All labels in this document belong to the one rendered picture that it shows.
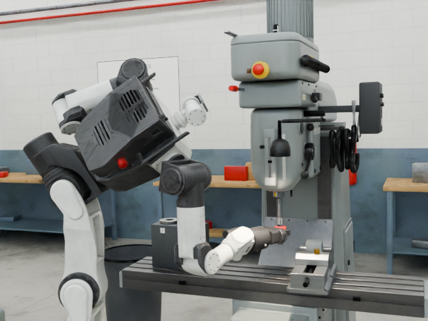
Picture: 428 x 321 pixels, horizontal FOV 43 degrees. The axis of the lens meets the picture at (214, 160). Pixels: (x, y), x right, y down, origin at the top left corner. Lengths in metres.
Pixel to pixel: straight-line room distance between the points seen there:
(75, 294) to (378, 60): 4.97
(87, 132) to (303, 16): 1.04
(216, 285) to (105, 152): 0.78
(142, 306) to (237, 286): 1.87
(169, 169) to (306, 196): 0.99
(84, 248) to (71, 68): 5.92
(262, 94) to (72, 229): 0.83
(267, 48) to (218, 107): 4.78
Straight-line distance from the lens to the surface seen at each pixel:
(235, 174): 6.02
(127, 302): 3.95
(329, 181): 2.48
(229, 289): 2.18
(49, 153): 1.88
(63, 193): 1.86
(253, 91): 2.03
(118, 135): 1.69
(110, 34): 7.40
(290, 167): 2.04
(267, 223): 2.56
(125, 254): 4.29
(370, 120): 2.27
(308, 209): 2.52
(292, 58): 1.91
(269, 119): 2.04
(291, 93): 1.99
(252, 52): 1.94
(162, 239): 2.31
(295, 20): 2.31
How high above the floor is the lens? 1.60
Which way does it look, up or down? 5 degrees down
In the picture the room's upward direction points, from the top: 2 degrees counter-clockwise
